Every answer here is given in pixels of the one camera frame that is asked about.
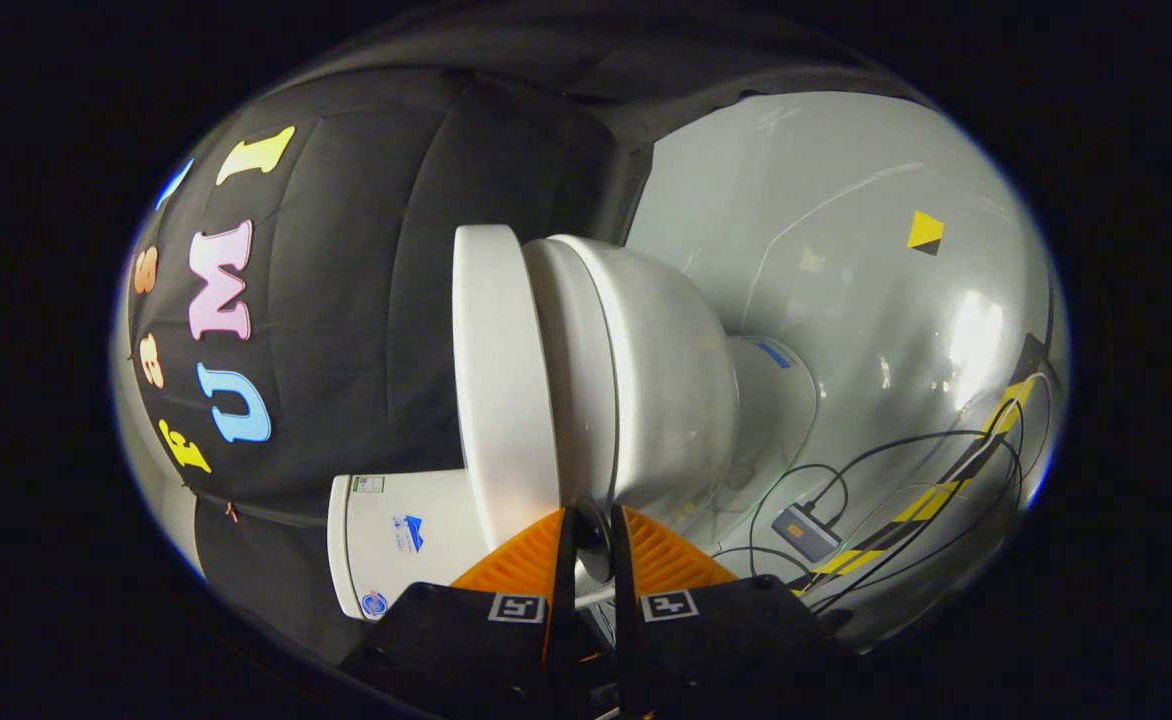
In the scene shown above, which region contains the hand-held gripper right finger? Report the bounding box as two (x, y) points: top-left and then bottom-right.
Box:
(611, 505), (857, 720)

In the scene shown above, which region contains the white toilet tank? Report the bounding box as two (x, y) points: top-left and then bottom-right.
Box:
(326, 468), (493, 621)

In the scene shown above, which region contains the black backdrop cloth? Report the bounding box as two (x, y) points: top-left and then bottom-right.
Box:
(126, 5), (937, 661)

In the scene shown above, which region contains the yellow black floor sticker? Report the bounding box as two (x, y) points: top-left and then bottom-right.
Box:
(907, 210), (945, 257)

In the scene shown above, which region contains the yellow black hazard tape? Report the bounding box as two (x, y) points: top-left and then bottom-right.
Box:
(791, 335), (1052, 601)

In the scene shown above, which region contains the white toilet bowl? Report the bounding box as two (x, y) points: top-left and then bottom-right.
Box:
(524, 234), (819, 563)

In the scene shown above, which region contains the grey adapter box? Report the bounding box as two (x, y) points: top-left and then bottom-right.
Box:
(771, 503), (843, 564)

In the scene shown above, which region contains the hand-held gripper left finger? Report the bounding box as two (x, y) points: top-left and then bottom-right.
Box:
(336, 506), (615, 720)

